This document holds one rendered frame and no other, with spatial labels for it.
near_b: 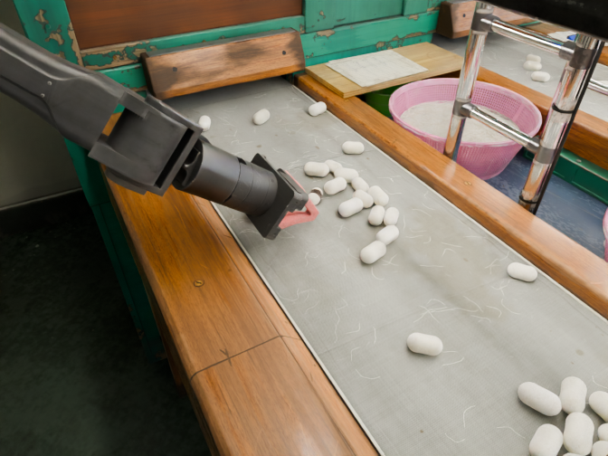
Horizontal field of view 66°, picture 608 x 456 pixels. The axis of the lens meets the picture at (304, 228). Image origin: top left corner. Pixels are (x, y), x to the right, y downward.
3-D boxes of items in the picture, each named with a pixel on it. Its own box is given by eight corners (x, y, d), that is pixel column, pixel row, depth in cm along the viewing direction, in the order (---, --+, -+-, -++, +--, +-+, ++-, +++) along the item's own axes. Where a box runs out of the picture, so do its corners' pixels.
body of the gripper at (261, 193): (268, 156, 59) (222, 134, 54) (307, 198, 52) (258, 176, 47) (241, 197, 61) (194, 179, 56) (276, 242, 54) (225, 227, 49)
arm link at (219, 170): (175, 195, 46) (201, 144, 45) (152, 169, 51) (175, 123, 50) (230, 213, 51) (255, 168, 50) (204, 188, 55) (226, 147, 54)
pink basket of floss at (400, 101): (527, 204, 77) (546, 155, 71) (370, 176, 84) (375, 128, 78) (523, 131, 97) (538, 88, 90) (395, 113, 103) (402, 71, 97)
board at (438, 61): (343, 99, 88) (343, 92, 87) (304, 72, 98) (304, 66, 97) (472, 67, 100) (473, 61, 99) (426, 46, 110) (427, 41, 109)
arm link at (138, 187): (108, 181, 42) (155, 99, 41) (80, 140, 50) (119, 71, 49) (209, 223, 51) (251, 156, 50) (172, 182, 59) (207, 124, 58)
